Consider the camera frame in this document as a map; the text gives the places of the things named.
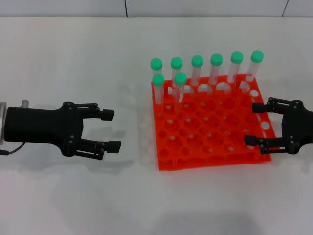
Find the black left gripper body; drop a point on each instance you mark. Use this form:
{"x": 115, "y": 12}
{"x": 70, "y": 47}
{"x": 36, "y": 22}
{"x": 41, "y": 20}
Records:
{"x": 39, "y": 124}

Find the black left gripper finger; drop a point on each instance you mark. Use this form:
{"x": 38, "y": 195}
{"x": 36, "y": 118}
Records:
{"x": 107, "y": 115}
{"x": 113, "y": 147}

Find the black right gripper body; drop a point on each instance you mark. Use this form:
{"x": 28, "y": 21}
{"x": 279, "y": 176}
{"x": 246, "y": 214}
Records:
{"x": 299, "y": 124}

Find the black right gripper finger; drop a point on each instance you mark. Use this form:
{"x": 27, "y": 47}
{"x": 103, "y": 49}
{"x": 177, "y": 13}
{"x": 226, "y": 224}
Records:
{"x": 252, "y": 140}
{"x": 260, "y": 107}

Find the clear test tube green cap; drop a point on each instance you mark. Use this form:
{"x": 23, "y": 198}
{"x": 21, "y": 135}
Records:
{"x": 180, "y": 78}
{"x": 158, "y": 80}
{"x": 216, "y": 59}
{"x": 237, "y": 57}
{"x": 197, "y": 61}
{"x": 176, "y": 63}
{"x": 156, "y": 63}
{"x": 257, "y": 56}

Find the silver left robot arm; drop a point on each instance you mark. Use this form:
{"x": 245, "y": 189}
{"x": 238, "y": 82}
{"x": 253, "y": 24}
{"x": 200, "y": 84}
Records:
{"x": 3, "y": 122}

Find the orange plastic test tube rack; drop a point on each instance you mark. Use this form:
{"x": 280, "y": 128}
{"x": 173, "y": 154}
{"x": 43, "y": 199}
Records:
{"x": 207, "y": 144}

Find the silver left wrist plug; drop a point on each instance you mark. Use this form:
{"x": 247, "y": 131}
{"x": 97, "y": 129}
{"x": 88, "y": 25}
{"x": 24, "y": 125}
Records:
{"x": 25, "y": 103}

